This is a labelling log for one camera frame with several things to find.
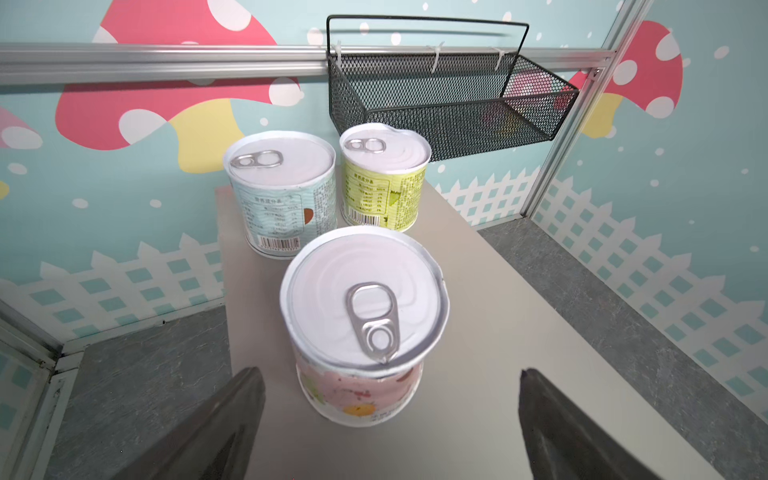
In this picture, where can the grey metal cabinet counter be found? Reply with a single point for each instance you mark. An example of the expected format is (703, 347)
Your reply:
(463, 421)

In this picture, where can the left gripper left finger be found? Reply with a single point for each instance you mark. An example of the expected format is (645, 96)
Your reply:
(214, 442)

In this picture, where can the black mesh wall basket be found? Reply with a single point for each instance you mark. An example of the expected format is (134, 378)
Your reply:
(464, 101)

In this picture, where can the green label can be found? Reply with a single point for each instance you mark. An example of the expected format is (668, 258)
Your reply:
(383, 174)

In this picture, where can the teal label can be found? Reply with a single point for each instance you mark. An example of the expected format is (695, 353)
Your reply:
(284, 183)

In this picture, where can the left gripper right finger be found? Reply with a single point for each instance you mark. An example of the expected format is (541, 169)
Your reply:
(562, 442)

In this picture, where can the pink label can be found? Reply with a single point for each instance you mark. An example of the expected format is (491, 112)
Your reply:
(363, 306)

